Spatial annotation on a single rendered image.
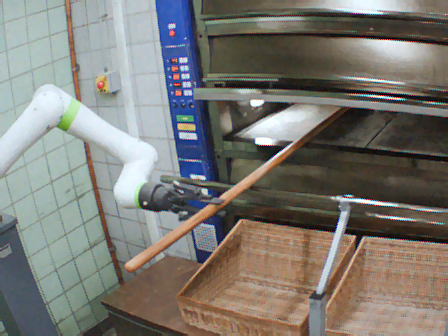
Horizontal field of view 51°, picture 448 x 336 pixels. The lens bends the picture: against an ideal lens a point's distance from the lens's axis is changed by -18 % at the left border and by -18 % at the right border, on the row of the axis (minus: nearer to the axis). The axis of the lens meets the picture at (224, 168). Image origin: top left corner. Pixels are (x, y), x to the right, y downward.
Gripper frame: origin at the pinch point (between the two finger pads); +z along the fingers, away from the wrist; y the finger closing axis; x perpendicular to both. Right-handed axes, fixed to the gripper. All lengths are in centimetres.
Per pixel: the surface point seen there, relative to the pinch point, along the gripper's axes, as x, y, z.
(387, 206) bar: -18, 3, 50
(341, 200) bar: -17.6, 2.2, 33.7
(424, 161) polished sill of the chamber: -55, 2, 55
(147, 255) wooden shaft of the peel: 32.6, -0.7, 1.7
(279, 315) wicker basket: -26, 60, 3
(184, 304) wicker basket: -7, 50, -28
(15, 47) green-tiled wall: -18, -59, -125
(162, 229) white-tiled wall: -58, 49, -78
